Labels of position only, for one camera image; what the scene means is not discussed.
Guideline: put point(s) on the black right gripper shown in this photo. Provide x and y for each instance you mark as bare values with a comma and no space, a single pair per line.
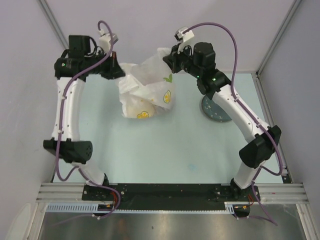
172,60

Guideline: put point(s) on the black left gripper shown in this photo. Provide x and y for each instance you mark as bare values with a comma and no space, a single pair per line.
114,70

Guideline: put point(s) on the white plastic bag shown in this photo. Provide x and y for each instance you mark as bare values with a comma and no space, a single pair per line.
147,89

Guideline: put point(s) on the blue ceramic plate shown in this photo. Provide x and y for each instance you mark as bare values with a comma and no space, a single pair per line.
213,111

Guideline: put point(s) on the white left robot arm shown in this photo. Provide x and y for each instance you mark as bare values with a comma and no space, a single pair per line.
65,142

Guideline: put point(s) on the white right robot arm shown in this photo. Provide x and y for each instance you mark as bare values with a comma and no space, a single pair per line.
262,139

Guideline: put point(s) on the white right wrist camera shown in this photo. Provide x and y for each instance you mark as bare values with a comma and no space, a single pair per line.
184,37

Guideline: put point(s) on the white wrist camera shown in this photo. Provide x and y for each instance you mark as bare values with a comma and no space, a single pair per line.
104,40
184,37

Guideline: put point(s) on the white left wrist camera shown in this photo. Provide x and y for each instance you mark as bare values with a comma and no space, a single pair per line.
104,40

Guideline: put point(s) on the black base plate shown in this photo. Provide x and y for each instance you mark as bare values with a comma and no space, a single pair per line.
180,197

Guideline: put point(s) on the aluminium frame rail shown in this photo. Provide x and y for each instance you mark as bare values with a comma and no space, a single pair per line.
270,193

